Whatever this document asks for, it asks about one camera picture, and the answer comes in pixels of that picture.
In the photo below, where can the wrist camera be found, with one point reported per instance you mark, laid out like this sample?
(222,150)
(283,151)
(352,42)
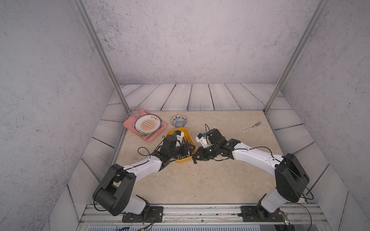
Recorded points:
(203,140)
(179,135)

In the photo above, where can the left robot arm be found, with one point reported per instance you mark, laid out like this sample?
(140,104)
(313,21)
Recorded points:
(114,193)

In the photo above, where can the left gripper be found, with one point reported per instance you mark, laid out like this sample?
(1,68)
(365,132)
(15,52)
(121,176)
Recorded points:
(185,149)

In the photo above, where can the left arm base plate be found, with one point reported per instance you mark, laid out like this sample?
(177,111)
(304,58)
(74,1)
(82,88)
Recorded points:
(151,214)

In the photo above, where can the metal frame post left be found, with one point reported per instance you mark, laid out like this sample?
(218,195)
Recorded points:
(79,5)

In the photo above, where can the metal frame post right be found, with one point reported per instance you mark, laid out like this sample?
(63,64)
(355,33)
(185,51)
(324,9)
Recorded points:
(310,28)

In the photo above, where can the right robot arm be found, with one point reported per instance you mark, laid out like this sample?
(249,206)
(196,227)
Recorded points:
(290,176)

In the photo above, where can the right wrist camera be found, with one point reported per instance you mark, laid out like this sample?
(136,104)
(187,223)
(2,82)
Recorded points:
(203,140)

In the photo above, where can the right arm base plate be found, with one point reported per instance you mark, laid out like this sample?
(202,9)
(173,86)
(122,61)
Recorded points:
(259,214)

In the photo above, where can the metal frame post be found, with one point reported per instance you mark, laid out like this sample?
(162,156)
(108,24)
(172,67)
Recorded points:
(310,28)
(79,5)

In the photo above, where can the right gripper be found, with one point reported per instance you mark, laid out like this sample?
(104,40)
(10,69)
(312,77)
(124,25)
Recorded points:
(200,151)

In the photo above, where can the aluminium front rail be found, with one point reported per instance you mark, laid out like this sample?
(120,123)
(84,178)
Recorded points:
(223,217)

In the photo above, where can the blue patterned small dish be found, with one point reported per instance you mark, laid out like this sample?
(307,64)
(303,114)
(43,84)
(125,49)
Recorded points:
(179,121)

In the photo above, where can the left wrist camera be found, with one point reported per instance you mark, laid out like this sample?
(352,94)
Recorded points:
(179,135)

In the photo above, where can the white round plate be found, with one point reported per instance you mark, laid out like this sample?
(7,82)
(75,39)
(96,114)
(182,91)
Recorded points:
(147,124)

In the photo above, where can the yellow storage box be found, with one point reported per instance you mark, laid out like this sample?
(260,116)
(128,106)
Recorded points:
(186,138)

